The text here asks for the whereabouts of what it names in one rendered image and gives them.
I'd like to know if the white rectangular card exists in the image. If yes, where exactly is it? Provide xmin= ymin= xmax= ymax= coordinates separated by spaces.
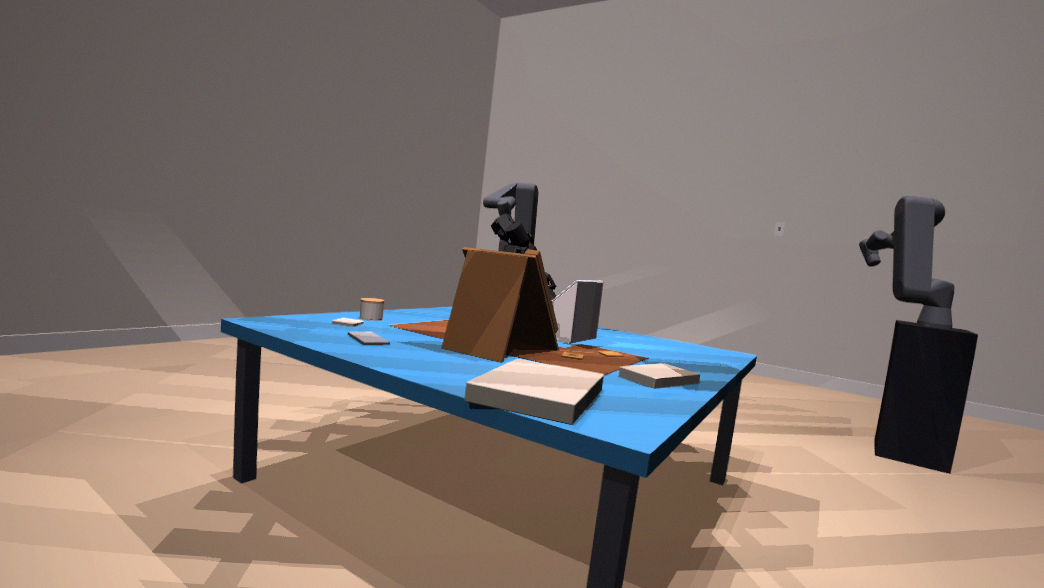
xmin=347 ymin=331 xmax=390 ymax=346

